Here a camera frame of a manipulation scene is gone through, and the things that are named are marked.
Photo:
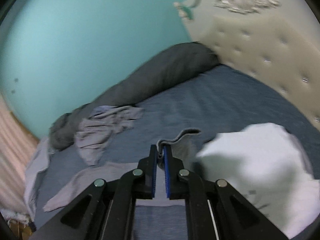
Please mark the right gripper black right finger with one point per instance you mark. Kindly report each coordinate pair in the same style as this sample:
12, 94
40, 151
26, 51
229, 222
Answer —
214, 210

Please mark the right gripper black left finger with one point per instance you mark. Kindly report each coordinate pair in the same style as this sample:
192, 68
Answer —
105, 210

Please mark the blue bed sheet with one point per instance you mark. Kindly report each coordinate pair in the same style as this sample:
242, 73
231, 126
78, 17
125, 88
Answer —
217, 101

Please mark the light grey knit sweater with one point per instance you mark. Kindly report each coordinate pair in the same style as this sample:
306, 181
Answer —
182, 147

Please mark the beige tufted headboard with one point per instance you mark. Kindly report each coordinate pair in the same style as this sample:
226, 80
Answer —
273, 52

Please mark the white garment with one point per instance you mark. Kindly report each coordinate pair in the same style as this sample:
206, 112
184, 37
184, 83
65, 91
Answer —
270, 168

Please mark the dark grey rolled duvet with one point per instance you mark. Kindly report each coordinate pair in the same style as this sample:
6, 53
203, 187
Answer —
170, 67

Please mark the crumpled grey garment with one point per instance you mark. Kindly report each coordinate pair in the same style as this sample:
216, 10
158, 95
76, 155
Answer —
95, 132

